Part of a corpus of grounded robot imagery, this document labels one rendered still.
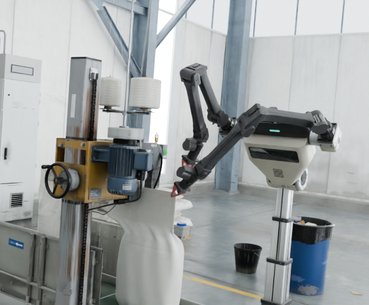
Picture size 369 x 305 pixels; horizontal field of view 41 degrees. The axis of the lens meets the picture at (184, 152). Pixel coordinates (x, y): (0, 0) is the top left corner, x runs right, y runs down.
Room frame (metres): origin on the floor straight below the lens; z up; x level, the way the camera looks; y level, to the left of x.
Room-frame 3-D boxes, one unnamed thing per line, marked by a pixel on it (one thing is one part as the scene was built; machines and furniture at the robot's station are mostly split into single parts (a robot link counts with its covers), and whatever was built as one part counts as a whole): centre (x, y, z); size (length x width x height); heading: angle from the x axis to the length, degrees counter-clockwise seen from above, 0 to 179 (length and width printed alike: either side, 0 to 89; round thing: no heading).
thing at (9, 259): (3.00, 0.84, 0.53); 1.05 x 0.02 x 0.41; 56
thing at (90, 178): (2.67, 0.49, 1.18); 0.34 x 0.25 x 0.31; 146
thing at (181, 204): (6.27, 0.17, 0.44); 0.68 x 0.44 x 0.15; 146
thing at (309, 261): (4.65, -1.22, 0.32); 0.51 x 0.48 x 0.65; 146
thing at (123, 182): (2.51, 0.30, 1.21); 0.15 x 0.15 x 0.25
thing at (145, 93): (2.64, 0.23, 1.61); 0.17 x 0.17 x 0.17
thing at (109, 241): (3.45, 0.54, 0.53); 1.05 x 0.02 x 0.41; 56
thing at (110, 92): (2.78, 0.44, 1.61); 0.15 x 0.14 x 0.17; 56
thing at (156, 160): (2.97, 0.32, 1.21); 0.30 x 0.25 x 0.30; 56
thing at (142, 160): (2.49, 0.20, 1.25); 0.10 x 0.08 x 0.12; 171
